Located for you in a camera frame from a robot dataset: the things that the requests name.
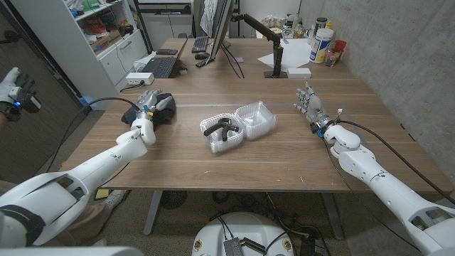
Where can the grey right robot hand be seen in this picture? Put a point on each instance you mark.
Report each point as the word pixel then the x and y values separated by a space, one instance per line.
pixel 315 108

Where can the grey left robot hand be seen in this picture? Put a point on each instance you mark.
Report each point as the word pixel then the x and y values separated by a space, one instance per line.
pixel 147 103

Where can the white gloved person hand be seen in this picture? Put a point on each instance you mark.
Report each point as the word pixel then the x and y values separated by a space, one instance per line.
pixel 8 83

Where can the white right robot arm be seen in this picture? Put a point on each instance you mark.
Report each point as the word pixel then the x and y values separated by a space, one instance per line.
pixel 380 188

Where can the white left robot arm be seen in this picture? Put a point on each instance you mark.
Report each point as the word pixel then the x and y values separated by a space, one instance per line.
pixel 106 160

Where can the dark navy shorts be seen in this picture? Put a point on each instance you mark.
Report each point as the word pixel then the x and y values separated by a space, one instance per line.
pixel 165 113

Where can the clear plastic clamshell container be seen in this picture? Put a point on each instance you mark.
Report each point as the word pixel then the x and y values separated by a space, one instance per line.
pixel 256 121

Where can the black clamp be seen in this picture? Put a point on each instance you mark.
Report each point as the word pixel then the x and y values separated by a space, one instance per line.
pixel 213 128

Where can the white power strip box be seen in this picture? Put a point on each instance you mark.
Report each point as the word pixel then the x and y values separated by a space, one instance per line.
pixel 140 78

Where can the black laptop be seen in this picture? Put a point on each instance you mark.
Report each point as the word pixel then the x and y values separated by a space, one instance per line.
pixel 161 67

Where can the small white flat box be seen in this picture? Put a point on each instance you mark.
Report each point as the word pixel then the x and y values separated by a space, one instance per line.
pixel 298 73

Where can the white plastic bag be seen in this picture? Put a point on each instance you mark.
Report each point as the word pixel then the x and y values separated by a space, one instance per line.
pixel 142 62

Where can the clear plastic cup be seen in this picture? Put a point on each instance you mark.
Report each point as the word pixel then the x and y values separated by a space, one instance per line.
pixel 332 57

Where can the white paper sheet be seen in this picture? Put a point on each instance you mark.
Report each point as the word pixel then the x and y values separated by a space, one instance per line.
pixel 295 53

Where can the white wipes canister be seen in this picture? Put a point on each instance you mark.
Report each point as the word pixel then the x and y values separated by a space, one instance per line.
pixel 321 46

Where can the red cup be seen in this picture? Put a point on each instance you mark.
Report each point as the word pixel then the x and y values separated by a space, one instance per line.
pixel 340 45

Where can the black remote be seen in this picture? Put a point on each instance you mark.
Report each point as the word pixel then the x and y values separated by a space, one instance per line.
pixel 202 63

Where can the black computer mouse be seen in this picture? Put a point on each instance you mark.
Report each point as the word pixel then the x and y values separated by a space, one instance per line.
pixel 202 55

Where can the cardboard box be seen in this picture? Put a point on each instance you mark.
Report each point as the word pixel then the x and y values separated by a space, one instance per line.
pixel 106 42

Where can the white shelf cabinet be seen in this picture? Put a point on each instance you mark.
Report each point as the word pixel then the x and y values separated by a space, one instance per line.
pixel 81 64

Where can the black keyboard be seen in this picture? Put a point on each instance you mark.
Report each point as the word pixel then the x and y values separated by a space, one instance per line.
pixel 200 44

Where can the yellow capped bottle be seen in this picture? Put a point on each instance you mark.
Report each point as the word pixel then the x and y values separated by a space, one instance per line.
pixel 328 25

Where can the black lidded bottle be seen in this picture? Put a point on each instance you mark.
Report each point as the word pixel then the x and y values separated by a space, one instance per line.
pixel 321 23

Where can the pink sticky note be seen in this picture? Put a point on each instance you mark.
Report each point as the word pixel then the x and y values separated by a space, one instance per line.
pixel 238 59

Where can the white shoe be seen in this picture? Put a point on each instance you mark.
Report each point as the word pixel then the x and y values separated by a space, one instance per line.
pixel 115 199

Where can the yellow sticky note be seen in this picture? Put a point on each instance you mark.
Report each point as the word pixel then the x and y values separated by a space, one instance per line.
pixel 102 193

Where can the hanging white cloth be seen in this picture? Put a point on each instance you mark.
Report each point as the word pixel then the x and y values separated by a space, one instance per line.
pixel 209 17

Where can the computer monitor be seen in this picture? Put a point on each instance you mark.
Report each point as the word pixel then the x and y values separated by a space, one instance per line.
pixel 222 28

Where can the grey table leg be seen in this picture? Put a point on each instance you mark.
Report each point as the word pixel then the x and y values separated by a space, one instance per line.
pixel 332 217
pixel 153 213

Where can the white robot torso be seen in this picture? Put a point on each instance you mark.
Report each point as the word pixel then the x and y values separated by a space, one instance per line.
pixel 245 227

